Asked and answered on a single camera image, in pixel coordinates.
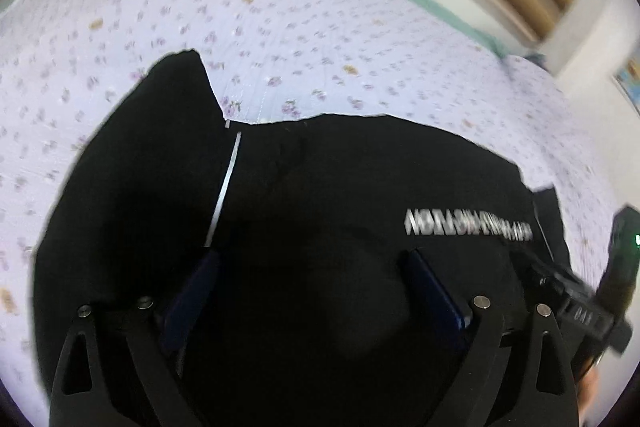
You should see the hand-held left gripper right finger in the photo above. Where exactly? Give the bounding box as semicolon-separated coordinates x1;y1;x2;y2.
404;248;582;427

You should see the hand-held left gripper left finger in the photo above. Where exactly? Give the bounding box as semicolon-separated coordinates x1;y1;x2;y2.
49;251;222;427

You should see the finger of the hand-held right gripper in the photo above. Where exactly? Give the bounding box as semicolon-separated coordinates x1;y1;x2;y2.
509;241;570;284

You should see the black hooded jacket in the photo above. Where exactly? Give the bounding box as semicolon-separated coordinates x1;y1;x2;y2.
32;49;575;427

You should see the person's right hand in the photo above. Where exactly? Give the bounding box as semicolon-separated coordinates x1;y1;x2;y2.
580;369;602;425

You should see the floral bed sheet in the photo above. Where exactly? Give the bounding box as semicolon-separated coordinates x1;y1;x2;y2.
0;0;621;420

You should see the colourful wall map poster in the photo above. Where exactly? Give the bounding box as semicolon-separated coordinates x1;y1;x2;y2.
614;57;640;112

